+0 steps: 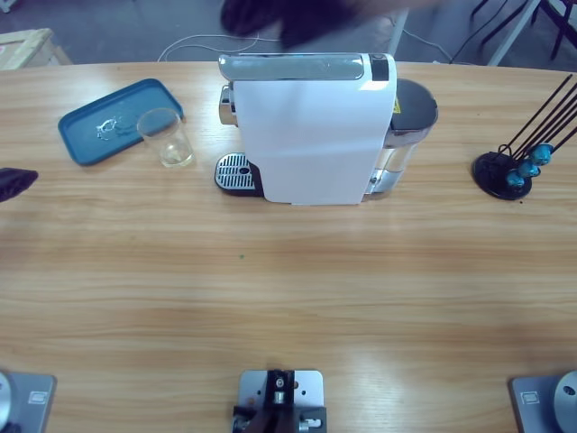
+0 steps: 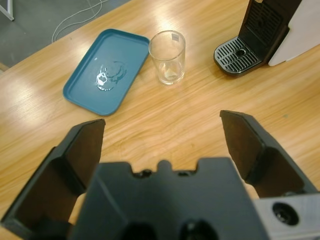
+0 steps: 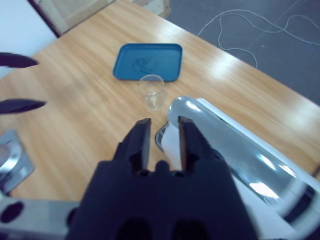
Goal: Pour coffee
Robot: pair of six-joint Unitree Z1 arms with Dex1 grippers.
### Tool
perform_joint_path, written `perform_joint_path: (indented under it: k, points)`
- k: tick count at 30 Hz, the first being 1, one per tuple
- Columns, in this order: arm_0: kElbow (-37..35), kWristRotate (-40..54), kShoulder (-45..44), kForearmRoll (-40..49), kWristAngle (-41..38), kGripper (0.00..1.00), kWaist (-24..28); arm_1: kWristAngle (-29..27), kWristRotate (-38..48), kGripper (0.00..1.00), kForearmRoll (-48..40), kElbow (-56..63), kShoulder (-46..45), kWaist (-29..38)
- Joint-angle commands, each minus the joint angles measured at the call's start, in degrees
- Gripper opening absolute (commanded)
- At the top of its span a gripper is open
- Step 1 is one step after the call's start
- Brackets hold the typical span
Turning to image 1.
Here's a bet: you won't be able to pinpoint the metal grille drip tray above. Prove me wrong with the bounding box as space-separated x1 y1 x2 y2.
214 152 263 198

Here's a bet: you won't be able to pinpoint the white metal table leg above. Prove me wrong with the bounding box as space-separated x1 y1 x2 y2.
386 7 410 58

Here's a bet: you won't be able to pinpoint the teal plastic tray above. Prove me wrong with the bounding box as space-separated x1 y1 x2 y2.
57 78 185 167

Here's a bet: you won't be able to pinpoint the clear drinking glass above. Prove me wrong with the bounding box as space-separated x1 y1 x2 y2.
136 107 196 169

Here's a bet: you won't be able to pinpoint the silver coffee machine lever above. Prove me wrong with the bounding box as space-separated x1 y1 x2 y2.
217 52 367 82

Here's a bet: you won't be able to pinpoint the white floor cable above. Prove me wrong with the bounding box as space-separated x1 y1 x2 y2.
157 26 452 64

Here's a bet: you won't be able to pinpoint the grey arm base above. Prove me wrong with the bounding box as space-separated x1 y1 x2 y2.
508 370 577 433
0 370 59 433

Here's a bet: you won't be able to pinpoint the black chair legs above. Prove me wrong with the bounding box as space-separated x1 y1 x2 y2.
471 0 577 60

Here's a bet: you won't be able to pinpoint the black capsule holder with rods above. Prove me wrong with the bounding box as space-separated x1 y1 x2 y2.
472 75 577 201

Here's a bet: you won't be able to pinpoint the white capsule coffee machine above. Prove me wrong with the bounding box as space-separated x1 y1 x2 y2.
218 52 398 207

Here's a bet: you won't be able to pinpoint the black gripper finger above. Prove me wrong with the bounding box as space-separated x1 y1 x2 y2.
220 0 283 37
0 167 40 203

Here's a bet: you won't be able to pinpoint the light wooden crate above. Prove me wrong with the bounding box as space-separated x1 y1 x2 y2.
0 27 73 72

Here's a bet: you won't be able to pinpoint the clear water tank black lid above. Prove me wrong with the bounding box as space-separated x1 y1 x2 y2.
369 78 439 200

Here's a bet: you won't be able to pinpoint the white metal frame leg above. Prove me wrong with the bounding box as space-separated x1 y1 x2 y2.
489 0 542 68

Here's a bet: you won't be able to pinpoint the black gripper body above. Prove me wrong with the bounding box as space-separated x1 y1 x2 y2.
278 0 442 51

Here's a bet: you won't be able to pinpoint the grey mount with dark post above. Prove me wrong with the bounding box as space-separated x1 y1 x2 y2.
231 368 328 433

